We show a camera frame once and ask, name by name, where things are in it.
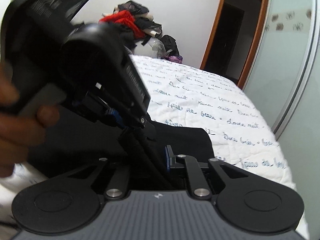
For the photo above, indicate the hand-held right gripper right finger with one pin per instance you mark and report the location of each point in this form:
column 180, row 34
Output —
column 169, row 158

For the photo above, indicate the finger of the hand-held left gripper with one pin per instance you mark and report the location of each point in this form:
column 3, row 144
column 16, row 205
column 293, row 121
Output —
column 114, row 116
column 147, row 130

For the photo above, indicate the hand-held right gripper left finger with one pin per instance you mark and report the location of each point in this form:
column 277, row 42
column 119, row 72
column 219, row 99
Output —
column 120, row 176

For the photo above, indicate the black pants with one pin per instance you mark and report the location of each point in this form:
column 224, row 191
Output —
column 75, row 140

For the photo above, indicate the person's left hand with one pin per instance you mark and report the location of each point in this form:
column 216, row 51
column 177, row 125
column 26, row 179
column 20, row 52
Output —
column 17, row 140

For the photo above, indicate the red garment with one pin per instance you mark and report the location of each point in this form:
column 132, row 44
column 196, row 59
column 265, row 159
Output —
column 120, row 17

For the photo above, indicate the white script-printed bedspread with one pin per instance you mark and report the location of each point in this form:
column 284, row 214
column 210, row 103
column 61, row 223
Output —
column 200, row 92

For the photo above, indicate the pile of dark clothes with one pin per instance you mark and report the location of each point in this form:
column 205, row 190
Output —
column 147, row 27

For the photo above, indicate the clear plastic bag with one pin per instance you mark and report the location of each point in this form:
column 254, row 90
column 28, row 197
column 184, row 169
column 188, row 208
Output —
column 157, row 47

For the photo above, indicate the purple cloth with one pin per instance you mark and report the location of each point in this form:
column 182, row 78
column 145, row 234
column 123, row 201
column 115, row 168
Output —
column 178, row 59

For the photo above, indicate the black bag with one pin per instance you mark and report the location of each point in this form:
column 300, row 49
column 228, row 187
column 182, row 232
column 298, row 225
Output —
column 170, row 43

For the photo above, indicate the frosted sliding wardrobe door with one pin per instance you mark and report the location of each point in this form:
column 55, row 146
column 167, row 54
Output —
column 282, row 55

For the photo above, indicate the wooden door frame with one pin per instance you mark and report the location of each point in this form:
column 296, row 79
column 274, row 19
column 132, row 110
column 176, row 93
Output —
column 215, row 30

